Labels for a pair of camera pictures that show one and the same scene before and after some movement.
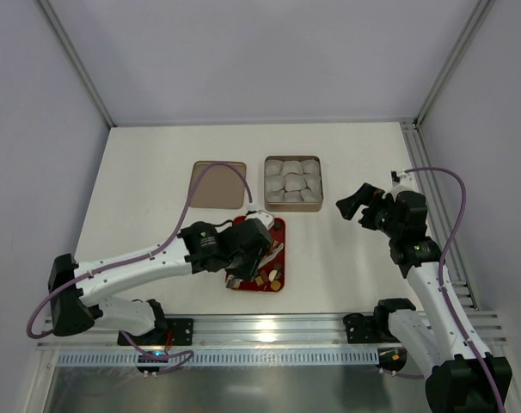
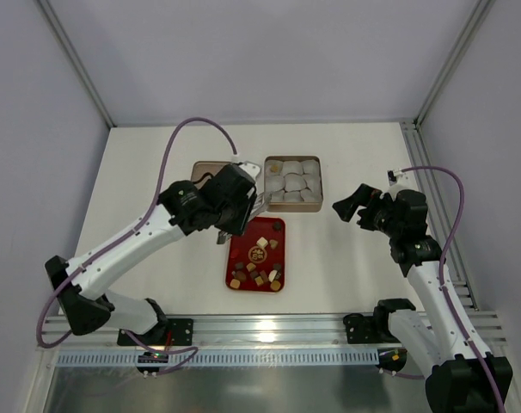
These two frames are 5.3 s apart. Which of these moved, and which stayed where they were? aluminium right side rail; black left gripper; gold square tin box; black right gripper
Moved: black left gripper
Stayed: gold square tin box; black right gripper; aluminium right side rail
